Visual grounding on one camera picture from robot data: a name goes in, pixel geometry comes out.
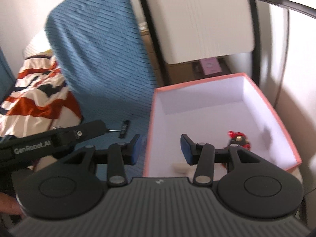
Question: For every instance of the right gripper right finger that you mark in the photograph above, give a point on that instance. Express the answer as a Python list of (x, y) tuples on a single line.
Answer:
[(244, 182)]

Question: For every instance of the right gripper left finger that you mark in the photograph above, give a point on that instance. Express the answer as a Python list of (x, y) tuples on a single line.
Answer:
[(77, 183)]

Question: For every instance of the person's left hand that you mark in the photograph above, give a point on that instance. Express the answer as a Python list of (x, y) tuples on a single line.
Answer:
[(9, 205)]

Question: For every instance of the red white striped blanket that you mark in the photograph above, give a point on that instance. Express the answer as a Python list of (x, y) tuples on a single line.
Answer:
[(40, 100)]

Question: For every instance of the red black small toy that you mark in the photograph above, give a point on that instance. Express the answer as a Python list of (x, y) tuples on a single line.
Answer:
[(238, 138)]

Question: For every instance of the small white eraser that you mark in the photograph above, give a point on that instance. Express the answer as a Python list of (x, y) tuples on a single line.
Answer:
[(181, 168)]

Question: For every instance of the pink cardboard box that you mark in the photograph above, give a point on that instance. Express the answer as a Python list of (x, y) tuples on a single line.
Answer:
[(206, 110)]

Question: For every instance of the blue textured sofa cover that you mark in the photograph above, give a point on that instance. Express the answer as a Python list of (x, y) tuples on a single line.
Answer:
[(103, 59)]

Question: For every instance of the pink booklet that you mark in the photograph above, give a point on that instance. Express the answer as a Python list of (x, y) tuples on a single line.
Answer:
[(210, 66)]

